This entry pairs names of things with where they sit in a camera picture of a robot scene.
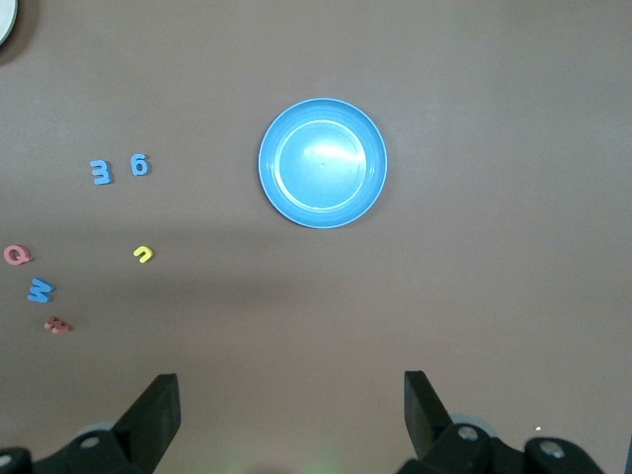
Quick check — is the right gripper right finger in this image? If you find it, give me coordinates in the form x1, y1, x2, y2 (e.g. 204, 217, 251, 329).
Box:
397, 370, 606, 474

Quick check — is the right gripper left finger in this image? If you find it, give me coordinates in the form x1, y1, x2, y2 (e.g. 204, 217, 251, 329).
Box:
0, 373, 182, 474

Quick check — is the red foam small w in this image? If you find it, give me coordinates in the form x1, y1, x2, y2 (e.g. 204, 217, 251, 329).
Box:
43, 315, 73, 336

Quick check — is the blue foam capital W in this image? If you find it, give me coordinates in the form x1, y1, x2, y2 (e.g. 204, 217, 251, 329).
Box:
27, 276, 55, 304

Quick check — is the red foam letter Q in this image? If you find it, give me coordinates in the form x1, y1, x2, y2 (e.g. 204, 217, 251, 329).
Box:
3, 245, 35, 267

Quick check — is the blue foam letter m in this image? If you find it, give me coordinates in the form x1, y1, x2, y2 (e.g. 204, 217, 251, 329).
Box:
90, 159, 115, 186

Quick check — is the blue plastic plate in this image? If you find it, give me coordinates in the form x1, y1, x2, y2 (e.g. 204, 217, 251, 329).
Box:
258, 97, 389, 230

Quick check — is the beige plastic plate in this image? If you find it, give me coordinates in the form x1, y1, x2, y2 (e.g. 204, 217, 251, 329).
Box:
0, 0, 19, 46

